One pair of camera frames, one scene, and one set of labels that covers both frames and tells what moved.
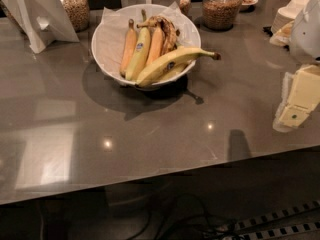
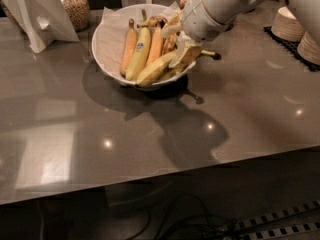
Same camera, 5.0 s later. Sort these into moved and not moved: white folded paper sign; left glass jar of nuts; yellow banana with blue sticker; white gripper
Moved: white gripper
Not moved: left glass jar of nuts; yellow banana with blue sticker; white folded paper sign
